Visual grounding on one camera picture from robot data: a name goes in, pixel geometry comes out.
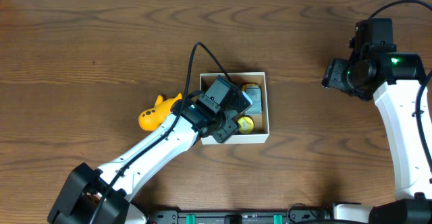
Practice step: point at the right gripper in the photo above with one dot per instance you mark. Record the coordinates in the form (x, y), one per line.
(334, 77)

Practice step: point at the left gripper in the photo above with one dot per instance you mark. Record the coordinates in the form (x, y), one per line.
(233, 115)

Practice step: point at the yellow white toy ball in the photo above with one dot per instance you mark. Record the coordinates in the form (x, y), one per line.
(246, 125)

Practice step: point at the yellow grey toy truck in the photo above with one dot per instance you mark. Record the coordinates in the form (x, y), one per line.
(254, 93)

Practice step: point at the orange toy rhino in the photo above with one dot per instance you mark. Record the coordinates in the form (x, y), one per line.
(151, 119)

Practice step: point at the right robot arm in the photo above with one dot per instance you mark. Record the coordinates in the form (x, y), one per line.
(395, 82)

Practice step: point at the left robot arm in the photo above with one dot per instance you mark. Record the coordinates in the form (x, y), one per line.
(104, 194)

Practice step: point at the white cardboard box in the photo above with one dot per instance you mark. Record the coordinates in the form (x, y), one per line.
(260, 132)

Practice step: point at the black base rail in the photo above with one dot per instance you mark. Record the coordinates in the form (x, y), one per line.
(295, 214)

